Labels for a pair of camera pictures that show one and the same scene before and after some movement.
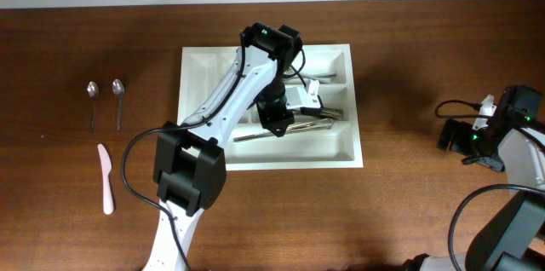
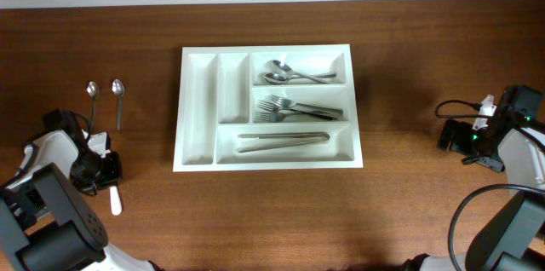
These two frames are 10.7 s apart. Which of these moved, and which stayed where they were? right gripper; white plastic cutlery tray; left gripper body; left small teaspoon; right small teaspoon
Moved: left gripper body
Stayed: right small teaspoon; left small teaspoon; white plastic cutlery tray; right gripper
